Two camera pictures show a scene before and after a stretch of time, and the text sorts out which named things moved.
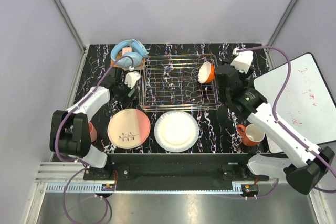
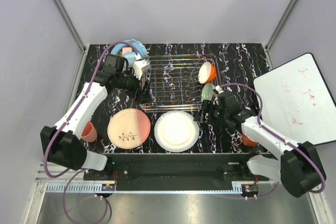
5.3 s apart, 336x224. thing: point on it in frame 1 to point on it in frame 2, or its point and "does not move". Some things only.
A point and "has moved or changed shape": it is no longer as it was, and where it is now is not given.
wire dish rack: [170, 83] does not move
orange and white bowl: [207, 73] does not move
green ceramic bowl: [130, 93] has moved or changed shape
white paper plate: [176, 131] does not move
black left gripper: [125, 100] to [142, 95]
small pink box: [126, 50] does not move
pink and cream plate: [128, 128] does not move
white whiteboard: [306, 108] does not move
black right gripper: [242, 80] to [200, 117]
